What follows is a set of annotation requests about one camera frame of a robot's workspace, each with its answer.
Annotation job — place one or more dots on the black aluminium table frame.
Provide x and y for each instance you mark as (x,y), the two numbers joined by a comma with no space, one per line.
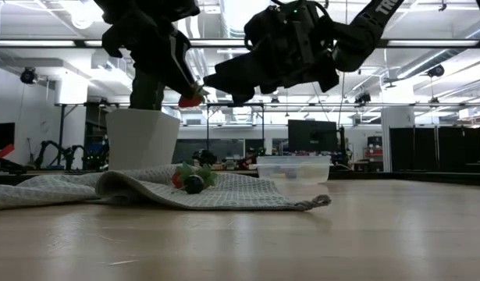
(419,177)

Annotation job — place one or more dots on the rack with red boxes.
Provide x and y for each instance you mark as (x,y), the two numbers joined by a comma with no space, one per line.
(374,152)

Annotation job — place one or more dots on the black background robot arms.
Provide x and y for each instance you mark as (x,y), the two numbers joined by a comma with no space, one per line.
(70,154)

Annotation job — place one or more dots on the thin black frame stand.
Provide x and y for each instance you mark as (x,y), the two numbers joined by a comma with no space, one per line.
(235,105)

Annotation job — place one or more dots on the clear plastic tupperware container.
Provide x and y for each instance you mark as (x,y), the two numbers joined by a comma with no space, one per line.
(321,162)

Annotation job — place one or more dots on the green cactus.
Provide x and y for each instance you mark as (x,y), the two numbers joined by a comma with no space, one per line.
(146,93)

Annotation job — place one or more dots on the white plant pot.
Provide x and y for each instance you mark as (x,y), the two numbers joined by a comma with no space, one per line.
(142,140)

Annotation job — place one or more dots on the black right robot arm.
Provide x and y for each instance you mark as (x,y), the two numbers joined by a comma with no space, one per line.
(364,23)

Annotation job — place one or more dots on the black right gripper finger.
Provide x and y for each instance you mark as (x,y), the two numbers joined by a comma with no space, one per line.
(239,97)
(239,74)

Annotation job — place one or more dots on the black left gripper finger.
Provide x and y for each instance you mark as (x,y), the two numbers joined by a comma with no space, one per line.
(187,58)
(157,62)

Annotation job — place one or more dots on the black monitor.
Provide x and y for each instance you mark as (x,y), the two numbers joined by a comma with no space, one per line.
(311,136)

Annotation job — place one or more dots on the dark equipment rack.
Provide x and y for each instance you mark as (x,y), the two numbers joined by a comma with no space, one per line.
(97,148)

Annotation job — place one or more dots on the grey waffle cloth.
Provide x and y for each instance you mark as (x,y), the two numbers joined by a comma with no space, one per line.
(243,193)

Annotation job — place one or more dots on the black room partitions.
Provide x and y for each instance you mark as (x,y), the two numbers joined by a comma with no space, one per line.
(438,148)

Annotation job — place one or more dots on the black wall screen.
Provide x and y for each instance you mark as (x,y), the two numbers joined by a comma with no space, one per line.
(1,136)

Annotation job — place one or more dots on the red bar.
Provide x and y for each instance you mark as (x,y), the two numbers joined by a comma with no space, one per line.
(3,151)

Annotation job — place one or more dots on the dark toy plum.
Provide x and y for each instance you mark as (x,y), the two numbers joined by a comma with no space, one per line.
(194,184)

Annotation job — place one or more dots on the black ceiling camera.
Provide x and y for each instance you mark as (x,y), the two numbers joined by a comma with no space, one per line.
(436,71)
(28,75)

